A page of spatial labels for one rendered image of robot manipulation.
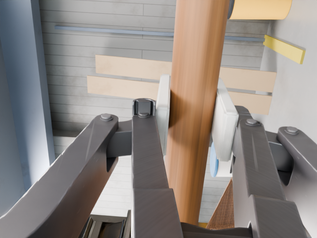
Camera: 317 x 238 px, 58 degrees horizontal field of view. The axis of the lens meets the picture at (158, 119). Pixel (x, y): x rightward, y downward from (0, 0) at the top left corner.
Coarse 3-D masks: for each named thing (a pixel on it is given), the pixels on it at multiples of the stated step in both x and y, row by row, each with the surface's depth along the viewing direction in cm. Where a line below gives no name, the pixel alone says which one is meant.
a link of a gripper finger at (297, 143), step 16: (288, 128) 14; (288, 144) 13; (304, 144) 13; (304, 160) 12; (288, 176) 14; (304, 176) 12; (288, 192) 13; (304, 192) 12; (304, 208) 11; (304, 224) 11
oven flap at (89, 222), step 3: (90, 219) 213; (87, 222) 209; (90, 222) 212; (84, 225) 210; (87, 225) 207; (90, 225) 210; (84, 228) 204; (87, 228) 205; (81, 231) 205; (84, 231) 201; (87, 231) 204; (81, 234) 203; (84, 234) 199; (87, 234) 203; (78, 237) 201; (81, 237) 197; (84, 237) 199
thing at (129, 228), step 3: (129, 216) 203; (129, 219) 201; (129, 222) 198; (129, 225) 195; (129, 228) 193; (126, 231) 191; (129, 231) 190; (126, 234) 188; (129, 234) 188; (126, 237) 186; (129, 237) 188
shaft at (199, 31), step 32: (192, 0) 15; (224, 0) 15; (192, 32) 16; (224, 32) 16; (192, 64) 16; (192, 96) 17; (192, 128) 18; (192, 160) 19; (192, 192) 20; (192, 224) 21
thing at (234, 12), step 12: (240, 0) 290; (252, 0) 290; (264, 0) 290; (276, 0) 290; (288, 0) 290; (228, 12) 303; (240, 12) 298; (252, 12) 298; (264, 12) 297; (276, 12) 297; (288, 12) 298
